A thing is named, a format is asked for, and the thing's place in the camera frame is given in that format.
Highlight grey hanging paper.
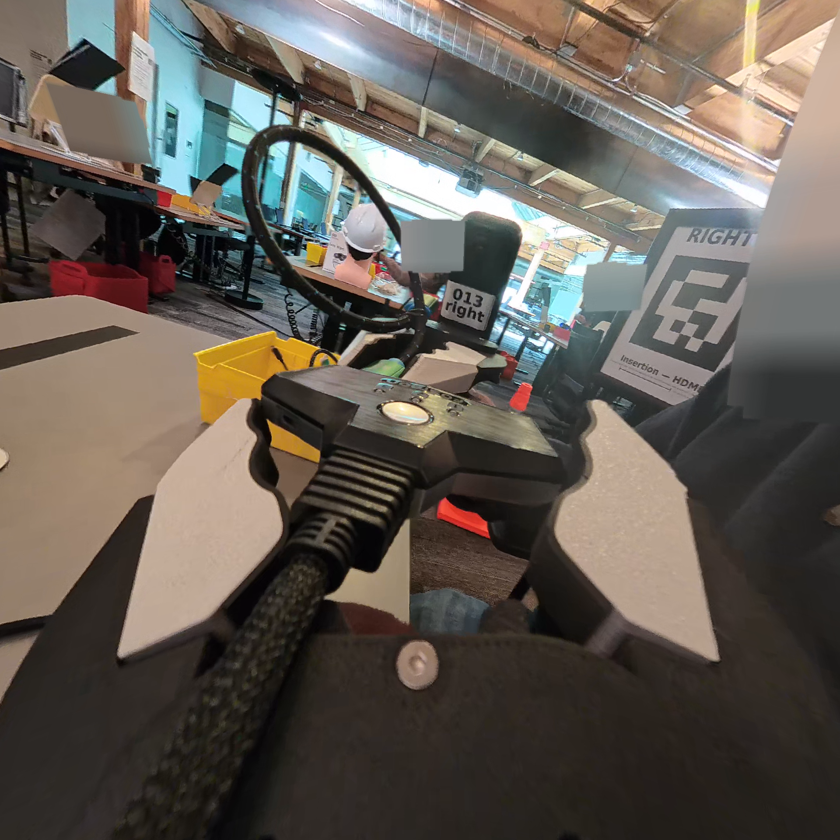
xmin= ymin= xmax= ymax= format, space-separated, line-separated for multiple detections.
xmin=33 ymin=190 xmax=106 ymax=261

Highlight framed marker sign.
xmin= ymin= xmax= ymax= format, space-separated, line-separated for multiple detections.
xmin=598 ymin=209 xmax=765 ymax=406

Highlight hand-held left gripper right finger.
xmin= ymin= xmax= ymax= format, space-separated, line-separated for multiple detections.
xmin=525 ymin=399 xmax=721 ymax=664

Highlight yellow plastic bin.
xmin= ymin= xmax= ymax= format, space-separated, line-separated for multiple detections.
xmin=193 ymin=331 xmax=342 ymax=455

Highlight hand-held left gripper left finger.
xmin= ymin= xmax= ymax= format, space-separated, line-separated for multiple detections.
xmin=117 ymin=397 xmax=290 ymax=662

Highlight mannequin head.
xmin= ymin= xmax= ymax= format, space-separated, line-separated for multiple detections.
xmin=335 ymin=249 xmax=376 ymax=284

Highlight orange traffic cone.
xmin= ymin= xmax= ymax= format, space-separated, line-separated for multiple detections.
xmin=436 ymin=497 xmax=492 ymax=540

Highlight white hard hat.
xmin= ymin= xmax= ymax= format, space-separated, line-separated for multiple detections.
xmin=343 ymin=205 xmax=389 ymax=253

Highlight red storage tote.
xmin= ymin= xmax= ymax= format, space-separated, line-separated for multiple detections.
xmin=49 ymin=259 xmax=148 ymax=314
xmin=138 ymin=252 xmax=177 ymax=298

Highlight person's legs blue jeans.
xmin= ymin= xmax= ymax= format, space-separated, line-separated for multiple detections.
xmin=410 ymin=587 xmax=490 ymax=632

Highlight long wooden desk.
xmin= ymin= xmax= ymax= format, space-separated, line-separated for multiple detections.
xmin=0 ymin=128 xmax=177 ymax=277

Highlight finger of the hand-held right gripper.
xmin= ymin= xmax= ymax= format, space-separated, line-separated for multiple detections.
xmin=343 ymin=332 xmax=412 ymax=370
xmin=406 ymin=341 xmax=487 ymax=395

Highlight black switch pigtail cable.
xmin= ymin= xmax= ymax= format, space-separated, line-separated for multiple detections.
xmin=108 ymin=451 xmax=421 ymax=840

